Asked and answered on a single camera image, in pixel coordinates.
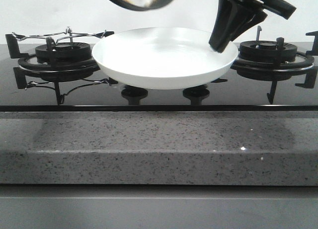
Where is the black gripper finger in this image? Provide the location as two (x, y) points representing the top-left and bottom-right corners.
(230, 10), (267, 41)
(209, 0), (251, 52)

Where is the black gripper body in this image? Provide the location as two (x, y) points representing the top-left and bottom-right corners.
(228, 0), (296, 19)

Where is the black frying pan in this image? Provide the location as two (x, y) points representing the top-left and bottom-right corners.
(98, 0), (181, 11)

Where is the white plate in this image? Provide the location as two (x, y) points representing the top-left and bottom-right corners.
(92, 27), (238, 90)

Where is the right black gas burner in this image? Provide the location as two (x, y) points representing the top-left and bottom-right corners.
(238, 40), (298, 63)

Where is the black gas burner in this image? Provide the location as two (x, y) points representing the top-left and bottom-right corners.
(238, 40), (298, 63)
(35, 42), (91, 63)

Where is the right black pan support grate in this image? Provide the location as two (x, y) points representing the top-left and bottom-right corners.
(211, 25), (318, 105)

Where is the black pan support grate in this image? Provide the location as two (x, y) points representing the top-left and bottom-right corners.
(5, 27), (117, 105)
(211, 25), (318, 105)

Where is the left black gas burner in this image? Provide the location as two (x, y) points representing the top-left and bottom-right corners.
(35, 42), (91, 63)

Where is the left black pan support grate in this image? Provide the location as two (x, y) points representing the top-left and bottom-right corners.
(5, 27), (117, 105)

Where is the black glass cooktop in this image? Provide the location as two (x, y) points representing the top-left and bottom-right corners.
(0, 45), (318, 111)

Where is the wire pan support ring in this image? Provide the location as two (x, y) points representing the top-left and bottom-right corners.
(11, 26), (108, 45)

